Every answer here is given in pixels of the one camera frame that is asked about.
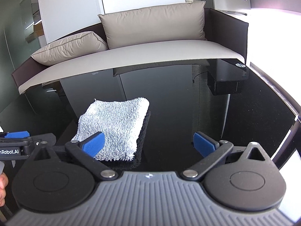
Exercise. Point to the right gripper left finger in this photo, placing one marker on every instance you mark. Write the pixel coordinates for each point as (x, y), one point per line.
(91, 145)

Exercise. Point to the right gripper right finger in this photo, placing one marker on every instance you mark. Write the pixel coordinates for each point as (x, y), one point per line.
(205, 145)

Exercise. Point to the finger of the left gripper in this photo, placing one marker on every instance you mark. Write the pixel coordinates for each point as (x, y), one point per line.
(22, 134)

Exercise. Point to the grey fluffy towel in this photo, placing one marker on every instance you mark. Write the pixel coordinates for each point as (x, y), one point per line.
(121, 123)

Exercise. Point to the person's left hand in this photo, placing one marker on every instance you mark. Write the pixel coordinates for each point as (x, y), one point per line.
(3, 184)

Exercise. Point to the small beige side cushion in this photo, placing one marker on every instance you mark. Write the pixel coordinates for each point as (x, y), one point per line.
(70, 47)

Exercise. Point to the dark sofa with beige seat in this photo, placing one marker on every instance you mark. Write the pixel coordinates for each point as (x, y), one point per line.
(225, 38)

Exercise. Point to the large beige back cushion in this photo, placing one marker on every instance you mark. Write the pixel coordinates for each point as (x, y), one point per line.
(182, 21)

